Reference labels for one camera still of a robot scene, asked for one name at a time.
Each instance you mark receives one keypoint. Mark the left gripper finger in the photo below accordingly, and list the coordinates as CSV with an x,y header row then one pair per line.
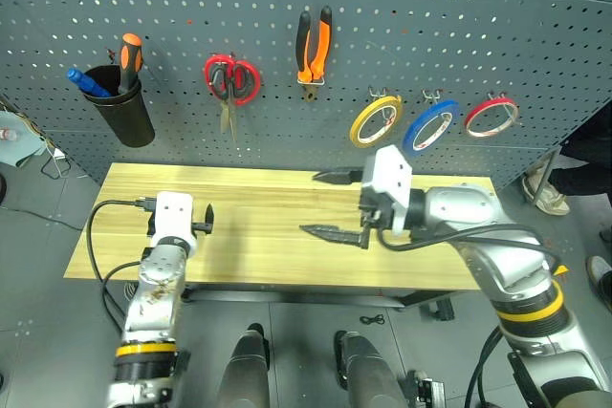
x,y
209,219

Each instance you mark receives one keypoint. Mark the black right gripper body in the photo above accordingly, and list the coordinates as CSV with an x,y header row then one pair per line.
x,y
370,207

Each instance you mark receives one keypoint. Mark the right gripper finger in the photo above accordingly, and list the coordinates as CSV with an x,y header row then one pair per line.
x,y
342,176
339,235

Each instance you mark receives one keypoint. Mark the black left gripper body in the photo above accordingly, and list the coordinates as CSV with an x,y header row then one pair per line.
x,y
152,224

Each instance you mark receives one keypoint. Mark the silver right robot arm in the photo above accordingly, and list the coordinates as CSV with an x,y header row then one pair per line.
x,y
497,245

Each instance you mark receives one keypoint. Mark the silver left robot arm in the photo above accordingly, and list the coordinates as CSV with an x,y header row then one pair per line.
x,y
153,293

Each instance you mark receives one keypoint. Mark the yellow tape roll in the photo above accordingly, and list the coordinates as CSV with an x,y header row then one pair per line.
x,y
368,109

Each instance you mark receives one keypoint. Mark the metal pegboard hook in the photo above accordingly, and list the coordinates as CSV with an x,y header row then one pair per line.
x,y
431,94
497,95
378,92

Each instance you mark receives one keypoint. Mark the blue tape roll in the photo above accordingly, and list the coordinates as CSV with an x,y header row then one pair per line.
x,y
421,123

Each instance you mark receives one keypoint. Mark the red tape roll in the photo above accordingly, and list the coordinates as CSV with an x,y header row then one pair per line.
x,y
483,106

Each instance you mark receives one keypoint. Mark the grey perforated pegboard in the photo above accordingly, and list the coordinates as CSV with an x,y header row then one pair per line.
x,y
430,45

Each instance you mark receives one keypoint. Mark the grey pegboard stand leg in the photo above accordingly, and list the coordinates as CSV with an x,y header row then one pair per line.
x,y
548,173

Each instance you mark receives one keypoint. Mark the metal pliers holder loop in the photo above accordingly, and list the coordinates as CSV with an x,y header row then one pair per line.
x,y
323,79

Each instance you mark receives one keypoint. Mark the black cup holder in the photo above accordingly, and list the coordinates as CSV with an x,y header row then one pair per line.
x,y
129,116

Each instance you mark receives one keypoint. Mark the orange and black pliers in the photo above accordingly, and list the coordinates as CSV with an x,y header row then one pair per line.
x,y
324,45

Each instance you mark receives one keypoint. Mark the dark rounded robot leg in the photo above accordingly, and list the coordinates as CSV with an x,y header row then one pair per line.
x,y
248,370
368,374

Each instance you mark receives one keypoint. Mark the light blue object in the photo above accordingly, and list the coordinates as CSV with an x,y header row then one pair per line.
x,y
21,145

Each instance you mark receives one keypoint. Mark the blue marker pen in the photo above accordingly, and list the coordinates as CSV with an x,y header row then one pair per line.
x,y
83,80

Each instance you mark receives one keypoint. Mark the orange and black screwdriver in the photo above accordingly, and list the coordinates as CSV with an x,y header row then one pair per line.
x,y
130,59

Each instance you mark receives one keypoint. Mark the clear plastic bottle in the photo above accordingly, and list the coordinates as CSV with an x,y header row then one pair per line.
x,y
6,135

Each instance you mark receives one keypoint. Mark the beige shoe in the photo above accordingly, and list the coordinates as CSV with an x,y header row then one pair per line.
x,y
547,198

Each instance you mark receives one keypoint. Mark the black and white box device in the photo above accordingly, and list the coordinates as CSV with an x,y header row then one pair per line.
x,y
428,391

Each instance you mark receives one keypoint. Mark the dark trousers of bystander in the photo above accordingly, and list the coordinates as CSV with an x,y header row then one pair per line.
x,y
585,159

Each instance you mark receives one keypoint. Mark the grey shoe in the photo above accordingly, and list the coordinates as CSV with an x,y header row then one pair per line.
x,y
601,279

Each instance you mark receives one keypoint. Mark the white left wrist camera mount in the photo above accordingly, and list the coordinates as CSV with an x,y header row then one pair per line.
x,y
173,214

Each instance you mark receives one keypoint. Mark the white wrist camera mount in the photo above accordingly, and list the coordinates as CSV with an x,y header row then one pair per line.
x,y
173,214
394,174

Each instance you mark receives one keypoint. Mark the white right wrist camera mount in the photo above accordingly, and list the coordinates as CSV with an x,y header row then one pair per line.
x,y
394,174

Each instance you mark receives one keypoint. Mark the black table frame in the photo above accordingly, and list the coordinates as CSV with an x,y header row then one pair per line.
x,y
296,295

